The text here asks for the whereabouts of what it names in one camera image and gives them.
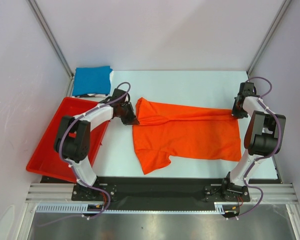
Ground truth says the orange t shirt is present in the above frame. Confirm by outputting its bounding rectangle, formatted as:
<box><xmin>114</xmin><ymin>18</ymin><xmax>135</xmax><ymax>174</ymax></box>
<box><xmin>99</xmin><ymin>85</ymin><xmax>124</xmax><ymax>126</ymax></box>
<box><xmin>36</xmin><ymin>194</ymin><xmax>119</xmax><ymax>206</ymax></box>
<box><xmin>132</xmin><ymin>97</ymin><xmax>242</xmax><ymax>175</ymax></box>

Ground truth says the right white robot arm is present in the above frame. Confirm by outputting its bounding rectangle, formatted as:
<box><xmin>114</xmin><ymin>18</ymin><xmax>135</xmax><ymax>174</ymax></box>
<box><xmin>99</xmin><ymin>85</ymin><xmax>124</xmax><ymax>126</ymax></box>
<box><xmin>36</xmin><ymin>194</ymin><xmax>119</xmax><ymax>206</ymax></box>
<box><xmin>220</xmin><ymin>79</ymin><xmax>286</xmax><ymax>202</ymax></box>

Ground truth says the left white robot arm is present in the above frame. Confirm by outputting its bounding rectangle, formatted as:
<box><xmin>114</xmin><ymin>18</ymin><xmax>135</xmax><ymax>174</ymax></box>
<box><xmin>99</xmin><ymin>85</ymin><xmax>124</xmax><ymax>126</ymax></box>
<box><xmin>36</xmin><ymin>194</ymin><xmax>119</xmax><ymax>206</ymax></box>
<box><xmin>54</xmin><ymin>87</ymin><xmax>140</xmax><ymax>200</ymax></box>

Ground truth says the folded blue t shirt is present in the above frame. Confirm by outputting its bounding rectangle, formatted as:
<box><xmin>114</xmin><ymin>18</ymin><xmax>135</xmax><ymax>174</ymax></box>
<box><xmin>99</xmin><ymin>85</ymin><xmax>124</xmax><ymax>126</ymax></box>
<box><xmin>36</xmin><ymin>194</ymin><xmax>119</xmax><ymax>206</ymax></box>
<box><xmin>72</xmin><ymin>66</ymin><xmax>113</xmax><ymax>97</ymax></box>

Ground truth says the red plastic bin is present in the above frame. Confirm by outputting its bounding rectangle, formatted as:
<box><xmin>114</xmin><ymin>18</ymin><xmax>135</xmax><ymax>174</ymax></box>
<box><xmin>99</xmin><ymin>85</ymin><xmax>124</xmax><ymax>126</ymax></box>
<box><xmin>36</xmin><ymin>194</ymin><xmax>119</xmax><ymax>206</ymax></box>
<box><xmin>26</xmin><ymin>97</ymin><xmax>109</xmax><ymax>183</ymax></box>

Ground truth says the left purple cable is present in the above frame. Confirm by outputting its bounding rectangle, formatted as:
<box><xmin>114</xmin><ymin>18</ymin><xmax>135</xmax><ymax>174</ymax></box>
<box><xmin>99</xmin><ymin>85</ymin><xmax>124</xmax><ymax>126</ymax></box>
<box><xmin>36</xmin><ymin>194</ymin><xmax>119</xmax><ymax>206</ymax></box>
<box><xmin>36</xmin><ymin>81</ymin><xmax>131</xmax><ymax>227</ymax></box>

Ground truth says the purple cable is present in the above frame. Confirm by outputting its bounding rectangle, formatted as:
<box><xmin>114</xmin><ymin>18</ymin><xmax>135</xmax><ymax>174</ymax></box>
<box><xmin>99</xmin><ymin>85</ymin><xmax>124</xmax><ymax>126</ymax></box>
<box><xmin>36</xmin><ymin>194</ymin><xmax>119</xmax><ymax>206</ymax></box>
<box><xmin>36</xmin><ymin>81</ymin><xmax>131</xmax><ymax>227</ymax></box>
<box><xmin>224</xmin><ymin>76</ymin><xmax>283</xmax><ymax>222</ymax></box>

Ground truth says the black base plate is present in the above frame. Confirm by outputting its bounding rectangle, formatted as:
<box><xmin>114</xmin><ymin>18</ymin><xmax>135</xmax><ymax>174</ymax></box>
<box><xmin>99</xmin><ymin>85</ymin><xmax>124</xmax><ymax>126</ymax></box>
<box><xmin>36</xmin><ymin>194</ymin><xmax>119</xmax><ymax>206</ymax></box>
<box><xmin>71</xmin><ymin>176</ymin><xmax>251</xmax><ymax>211</ymax></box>

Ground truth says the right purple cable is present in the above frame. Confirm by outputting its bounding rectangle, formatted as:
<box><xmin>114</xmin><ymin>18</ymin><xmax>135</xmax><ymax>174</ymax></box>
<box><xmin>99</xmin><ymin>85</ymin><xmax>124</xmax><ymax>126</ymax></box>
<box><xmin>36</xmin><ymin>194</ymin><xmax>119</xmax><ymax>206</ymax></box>
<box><xmin>224</xmin><ymin>76</ymin><xmax>283</xmax><ymax>222</ymax></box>

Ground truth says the aluminium frame rail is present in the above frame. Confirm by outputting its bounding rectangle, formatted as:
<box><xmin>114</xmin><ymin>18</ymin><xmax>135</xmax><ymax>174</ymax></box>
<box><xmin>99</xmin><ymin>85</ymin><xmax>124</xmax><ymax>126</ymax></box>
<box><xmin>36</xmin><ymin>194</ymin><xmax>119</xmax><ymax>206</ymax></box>
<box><xmin>25</xmin><ymin>183</ymin><xmax>299</xmax><ymax>205</ymax></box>

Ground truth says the white slotted cable duct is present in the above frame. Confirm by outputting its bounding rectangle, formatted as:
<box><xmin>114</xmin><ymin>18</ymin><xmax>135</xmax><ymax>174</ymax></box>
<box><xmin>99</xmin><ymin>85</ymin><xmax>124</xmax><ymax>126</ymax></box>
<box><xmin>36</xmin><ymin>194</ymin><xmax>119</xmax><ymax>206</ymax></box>
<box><xmin>36</xmin><ymin>201</ymin><xmax>241</xmax><ymax>215</ymax></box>

